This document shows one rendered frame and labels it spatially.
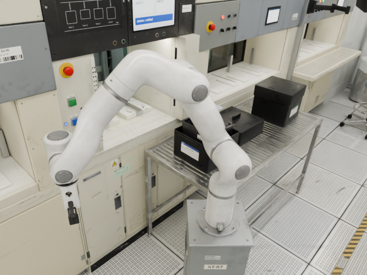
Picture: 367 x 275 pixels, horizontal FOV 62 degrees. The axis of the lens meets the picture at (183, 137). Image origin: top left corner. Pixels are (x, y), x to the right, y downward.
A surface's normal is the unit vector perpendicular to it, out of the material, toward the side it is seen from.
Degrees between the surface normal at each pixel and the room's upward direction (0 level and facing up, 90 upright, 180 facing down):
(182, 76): 58
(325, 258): 0
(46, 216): 90
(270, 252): 0
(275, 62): 90
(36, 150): 90
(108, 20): 90
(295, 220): 0
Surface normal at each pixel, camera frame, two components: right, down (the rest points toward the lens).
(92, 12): 0.73, 0.38
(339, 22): -0.69, 0.35
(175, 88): -0.30, 0.31
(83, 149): 0.64, 0.03
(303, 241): 0.04, -0.86
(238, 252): 0.03, 0.52
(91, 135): 0.75, -0.20
